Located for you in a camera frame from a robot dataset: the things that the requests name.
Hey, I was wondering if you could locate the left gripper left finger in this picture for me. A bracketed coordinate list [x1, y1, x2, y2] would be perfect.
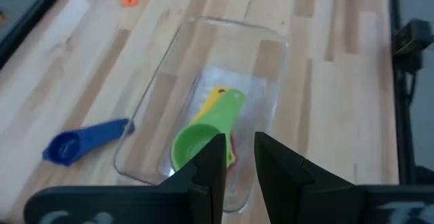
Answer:
[23, 132, 227, 224]

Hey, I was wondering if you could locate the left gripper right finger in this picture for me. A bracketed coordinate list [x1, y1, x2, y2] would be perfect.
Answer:
[254, 131, 434, 224]

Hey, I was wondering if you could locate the red measuring cup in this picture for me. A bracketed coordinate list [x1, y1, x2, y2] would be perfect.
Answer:
[226, 134, 238, 168]

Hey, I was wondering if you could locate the green measuring cup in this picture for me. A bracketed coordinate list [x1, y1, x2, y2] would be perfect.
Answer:
[170, 88, 248, 172]

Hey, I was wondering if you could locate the yellow measuring cup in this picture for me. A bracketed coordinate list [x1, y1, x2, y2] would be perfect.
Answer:
[191, 86, 237, 167]

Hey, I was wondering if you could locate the small dark blue measuring cup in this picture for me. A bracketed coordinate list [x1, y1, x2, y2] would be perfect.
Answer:
[41, 117, 136, 167]

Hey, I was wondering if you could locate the clear plastic bin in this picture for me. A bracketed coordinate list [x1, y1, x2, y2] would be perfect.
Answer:
[113, 16, 289, 214]

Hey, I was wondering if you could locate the black camera on stand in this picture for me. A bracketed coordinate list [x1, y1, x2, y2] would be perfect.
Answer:
[393, 18, 434, 74]

